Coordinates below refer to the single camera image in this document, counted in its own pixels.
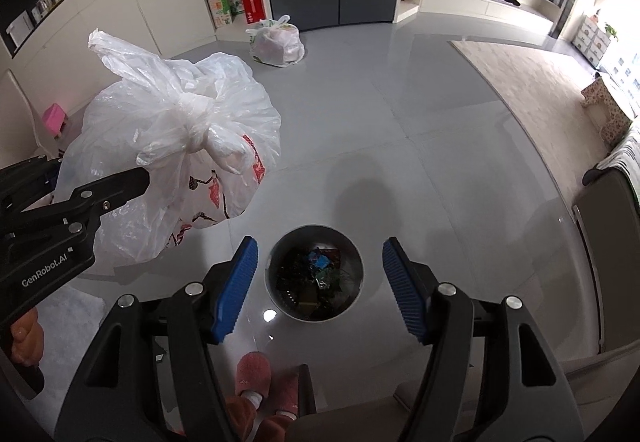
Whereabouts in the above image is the beige rug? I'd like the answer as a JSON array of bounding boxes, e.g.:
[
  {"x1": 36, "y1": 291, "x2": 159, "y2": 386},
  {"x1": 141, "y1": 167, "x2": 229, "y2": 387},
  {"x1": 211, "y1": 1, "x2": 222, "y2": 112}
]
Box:
[{"x1": 447, "y1": 38, "x2": 613, "y2": 228}]

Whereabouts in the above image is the filled translucent plastic bag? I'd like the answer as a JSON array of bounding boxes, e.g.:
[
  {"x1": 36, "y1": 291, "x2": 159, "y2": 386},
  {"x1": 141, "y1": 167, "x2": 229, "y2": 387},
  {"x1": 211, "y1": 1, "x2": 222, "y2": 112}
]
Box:
[{"x1": 245, "y1": 15, "x2": 306, "y2": 68}]

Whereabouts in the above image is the white water dispenser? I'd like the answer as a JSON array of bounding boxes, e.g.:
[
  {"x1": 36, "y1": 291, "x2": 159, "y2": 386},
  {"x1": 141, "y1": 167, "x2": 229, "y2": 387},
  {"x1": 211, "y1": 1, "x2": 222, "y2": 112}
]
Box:
[{"x1": 6, "y1": 11, "x2": 33, "y2": 48}]

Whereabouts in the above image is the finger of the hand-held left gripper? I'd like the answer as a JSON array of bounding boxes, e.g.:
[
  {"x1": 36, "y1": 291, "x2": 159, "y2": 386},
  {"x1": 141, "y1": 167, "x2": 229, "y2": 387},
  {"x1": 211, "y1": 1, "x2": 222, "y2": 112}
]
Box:
[
  {"x1": 7, "y1": 168, "x2": 151, "y2": 241},
  {"x1": 0, "y1": 155, "x2": 63, "y2": 215}
]

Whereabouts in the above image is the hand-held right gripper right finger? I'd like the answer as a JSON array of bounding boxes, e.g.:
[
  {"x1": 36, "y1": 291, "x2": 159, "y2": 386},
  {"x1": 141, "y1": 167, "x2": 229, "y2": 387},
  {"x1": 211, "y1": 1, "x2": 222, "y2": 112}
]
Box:
[{"x1": 382, "y1": 237, "x2": 586, "y2": 442}]

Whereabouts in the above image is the grey round trash bin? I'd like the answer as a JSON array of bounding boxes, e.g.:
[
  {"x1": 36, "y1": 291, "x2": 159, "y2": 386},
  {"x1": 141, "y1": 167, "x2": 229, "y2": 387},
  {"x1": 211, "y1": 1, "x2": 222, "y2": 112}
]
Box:
[{"x1": 265, "y1": 223, "x2": 364, "y2": 321}]

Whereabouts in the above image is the white plastic bag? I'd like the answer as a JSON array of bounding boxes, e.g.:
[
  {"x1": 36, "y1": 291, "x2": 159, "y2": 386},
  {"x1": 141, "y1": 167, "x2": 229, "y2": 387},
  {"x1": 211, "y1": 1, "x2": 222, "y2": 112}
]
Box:
[{"x1": 52, "y1": 28, "x2": 282, "y2": 265}]

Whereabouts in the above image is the pink stool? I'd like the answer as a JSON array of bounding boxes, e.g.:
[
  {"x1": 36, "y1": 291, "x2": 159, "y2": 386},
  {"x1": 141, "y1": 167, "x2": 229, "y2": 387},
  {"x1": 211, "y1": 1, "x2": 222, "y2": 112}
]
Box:
[{"x1": 42, "y1": 103, "x2": 70, "y2": 140}]

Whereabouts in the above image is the pink slipper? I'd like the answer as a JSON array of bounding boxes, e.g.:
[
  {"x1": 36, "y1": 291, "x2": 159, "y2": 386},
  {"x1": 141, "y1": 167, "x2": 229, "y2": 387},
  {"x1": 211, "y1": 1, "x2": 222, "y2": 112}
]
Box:
[
  {"x1": 270, "y1": 364, "x2": 301, "y2": 415},
  {"x1": 235, "y1": 352, "x2": 272, "y2": 403}
]

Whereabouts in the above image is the red carton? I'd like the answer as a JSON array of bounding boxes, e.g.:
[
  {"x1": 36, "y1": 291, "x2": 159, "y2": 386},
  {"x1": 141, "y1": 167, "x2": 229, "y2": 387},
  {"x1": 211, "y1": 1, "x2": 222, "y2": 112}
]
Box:
[{"x1": 240, "y1": 0, "x2": 266, "y2": 26}]

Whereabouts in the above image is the person's leg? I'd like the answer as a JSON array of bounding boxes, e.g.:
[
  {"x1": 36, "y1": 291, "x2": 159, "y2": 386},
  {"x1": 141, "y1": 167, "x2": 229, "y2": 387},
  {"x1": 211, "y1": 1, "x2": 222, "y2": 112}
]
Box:
[{"x1": 222, "y1": 394, "x2": 301, "y2": 442}]

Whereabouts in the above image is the person's left hand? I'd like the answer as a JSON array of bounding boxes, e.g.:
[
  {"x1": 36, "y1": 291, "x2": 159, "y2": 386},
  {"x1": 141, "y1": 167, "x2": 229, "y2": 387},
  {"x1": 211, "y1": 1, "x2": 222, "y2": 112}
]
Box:
[{"x1": 7, "y1": 307, "x2": 45, "y2": 370}]

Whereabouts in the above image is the green white carton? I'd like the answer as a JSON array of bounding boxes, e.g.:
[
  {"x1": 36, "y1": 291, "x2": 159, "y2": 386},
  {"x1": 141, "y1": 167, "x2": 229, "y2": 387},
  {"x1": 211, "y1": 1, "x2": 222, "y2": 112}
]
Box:
[{"x1": 205, "y1": 0, "x2": 233, "y2": 29}]

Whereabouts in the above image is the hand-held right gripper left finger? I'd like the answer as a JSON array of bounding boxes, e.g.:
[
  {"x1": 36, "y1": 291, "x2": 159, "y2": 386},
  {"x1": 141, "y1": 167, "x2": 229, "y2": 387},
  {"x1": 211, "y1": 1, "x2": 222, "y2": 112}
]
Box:
[{"x1": 54, "y1": 236, "x2": 259, "y2": 442}]

